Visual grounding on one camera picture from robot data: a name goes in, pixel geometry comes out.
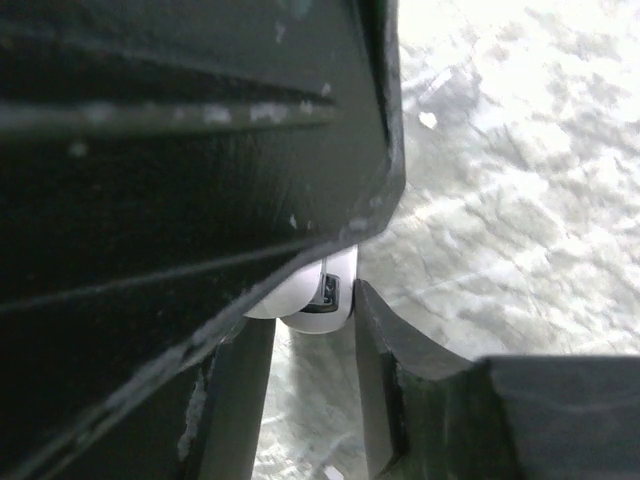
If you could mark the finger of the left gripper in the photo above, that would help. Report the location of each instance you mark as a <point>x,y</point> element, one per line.
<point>165,165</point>

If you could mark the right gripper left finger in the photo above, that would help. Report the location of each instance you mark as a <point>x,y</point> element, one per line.
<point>222,423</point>

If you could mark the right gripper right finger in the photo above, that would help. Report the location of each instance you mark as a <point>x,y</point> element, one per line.
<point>416,397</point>

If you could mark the white stapler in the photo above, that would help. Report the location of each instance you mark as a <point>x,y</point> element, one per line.
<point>317,299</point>

